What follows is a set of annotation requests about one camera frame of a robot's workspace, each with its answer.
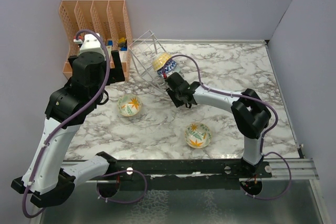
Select yellow sun blue bowl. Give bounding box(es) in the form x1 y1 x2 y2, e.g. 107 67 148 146
152 52 171 71

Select plain teal bowl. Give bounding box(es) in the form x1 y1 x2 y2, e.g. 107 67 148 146
174 65 184 78

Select orange flower bowl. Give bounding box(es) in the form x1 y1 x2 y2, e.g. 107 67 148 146
117 94 142 117
184 122 213 149

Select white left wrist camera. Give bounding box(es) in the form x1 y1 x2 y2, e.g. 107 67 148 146
73 34 105 56

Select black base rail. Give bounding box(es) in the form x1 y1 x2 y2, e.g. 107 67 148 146
106 159 272 191

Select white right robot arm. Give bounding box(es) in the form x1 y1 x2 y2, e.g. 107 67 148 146
165 72 271 177

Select orange flower bowl right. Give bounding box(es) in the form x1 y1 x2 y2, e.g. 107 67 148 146
184 122 213 149

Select red patterned bowl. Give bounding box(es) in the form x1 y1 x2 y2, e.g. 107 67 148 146
156 59 177 78

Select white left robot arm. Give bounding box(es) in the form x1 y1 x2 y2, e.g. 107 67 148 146
11 51 116 208

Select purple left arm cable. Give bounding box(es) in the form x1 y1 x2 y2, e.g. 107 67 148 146
22 29 111 219

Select items in organizer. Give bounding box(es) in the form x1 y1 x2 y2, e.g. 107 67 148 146
106 37 128 63

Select aluminium rail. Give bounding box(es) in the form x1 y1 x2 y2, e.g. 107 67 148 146
266 158 319 180

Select orange plastic file organizer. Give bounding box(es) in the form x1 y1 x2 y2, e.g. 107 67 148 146
58 0 133 82

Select orange flower bowl left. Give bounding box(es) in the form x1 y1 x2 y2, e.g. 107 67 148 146
117 94 142 117

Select white wire dish rack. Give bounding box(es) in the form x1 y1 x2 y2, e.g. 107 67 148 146
129 30 175 92

